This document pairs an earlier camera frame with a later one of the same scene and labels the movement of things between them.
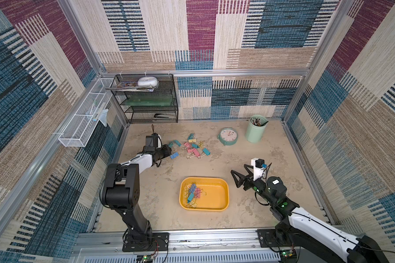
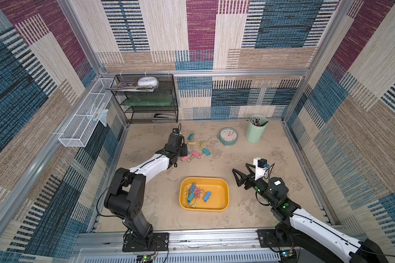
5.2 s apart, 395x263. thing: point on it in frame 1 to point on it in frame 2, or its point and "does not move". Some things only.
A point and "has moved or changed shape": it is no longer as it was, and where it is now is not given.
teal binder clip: [191, 196] does not move
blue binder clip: [193, 188] does not move
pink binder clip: [198, 193] does not move
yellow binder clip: [192, 204] does not move
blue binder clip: [173, 155] has moved or changed shape
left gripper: [167, 152] to [184, 150]
